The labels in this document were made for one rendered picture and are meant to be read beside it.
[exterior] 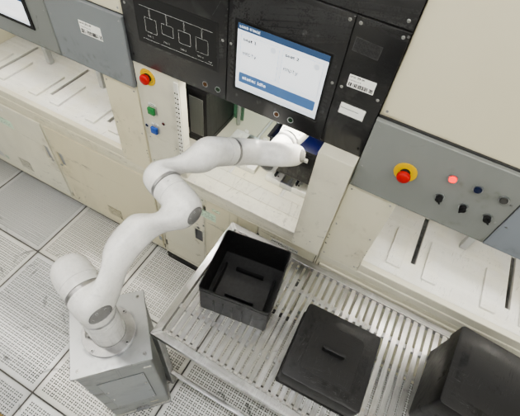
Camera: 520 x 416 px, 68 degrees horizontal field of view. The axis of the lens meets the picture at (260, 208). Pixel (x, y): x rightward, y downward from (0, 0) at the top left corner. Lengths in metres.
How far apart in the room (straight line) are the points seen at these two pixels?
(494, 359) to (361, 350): 0.42
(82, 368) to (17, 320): 1.10
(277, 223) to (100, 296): 0.81
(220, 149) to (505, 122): 0.73
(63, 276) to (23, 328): 1.37
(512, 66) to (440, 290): 0.97
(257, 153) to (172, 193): 0.33
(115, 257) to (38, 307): 1.48
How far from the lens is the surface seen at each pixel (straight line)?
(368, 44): 1.06
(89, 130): 2.14
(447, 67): 1.06
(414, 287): 1.69
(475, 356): 1.51
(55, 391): 2.42
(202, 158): 1.11
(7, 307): 2.70
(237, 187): 1.78
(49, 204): 3.02
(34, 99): 2.41
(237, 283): 1.62
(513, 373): 1.56
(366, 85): 1.11
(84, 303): 1.20
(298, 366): 1.44
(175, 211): 1.10
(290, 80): 1.19
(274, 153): 1.30
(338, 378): 1.46
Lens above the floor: 2.23
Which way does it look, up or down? 53 degrees down
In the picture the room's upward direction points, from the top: 9 degrees clockwise
